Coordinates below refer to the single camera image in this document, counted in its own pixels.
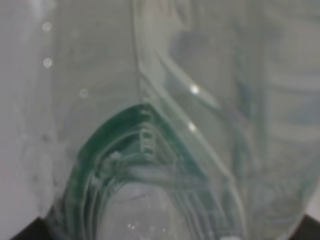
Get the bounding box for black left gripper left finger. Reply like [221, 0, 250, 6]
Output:
[10, 217, 60, 240]

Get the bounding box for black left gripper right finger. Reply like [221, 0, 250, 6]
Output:
[289, 214, 320, 240]

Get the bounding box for clear green-label water bottle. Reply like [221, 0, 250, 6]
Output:
[0, 0, 320, 240]

